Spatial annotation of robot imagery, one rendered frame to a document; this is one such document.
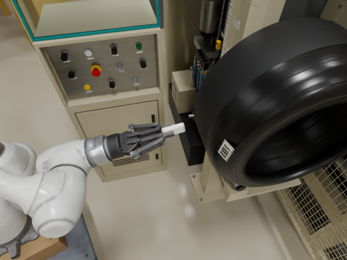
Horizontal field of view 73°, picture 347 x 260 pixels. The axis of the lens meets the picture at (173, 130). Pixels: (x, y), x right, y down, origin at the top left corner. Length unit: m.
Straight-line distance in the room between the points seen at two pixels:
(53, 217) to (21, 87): 2.77
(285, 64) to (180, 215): 1.48
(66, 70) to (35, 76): 2.08
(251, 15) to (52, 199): 0.81
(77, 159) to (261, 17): 0.75
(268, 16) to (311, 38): 0.26
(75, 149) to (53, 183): 0.13
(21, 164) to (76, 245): 0.43
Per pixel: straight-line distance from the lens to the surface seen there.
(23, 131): 2.75
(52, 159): 0.74
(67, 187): 0.63
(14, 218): 1.13
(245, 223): 1.97
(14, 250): 1.21
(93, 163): 0.73
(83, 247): 1.25
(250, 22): 0.93
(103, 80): 1.34
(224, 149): 0.69
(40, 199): 0.62
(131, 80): 1.34
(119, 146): 0.70
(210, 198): 1.97
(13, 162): 1.14
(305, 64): 0.66
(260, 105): 0.62
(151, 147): 0.69
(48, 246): 1.19
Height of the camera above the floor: 1.81
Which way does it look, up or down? 51 degrees down
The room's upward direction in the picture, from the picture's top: straight up
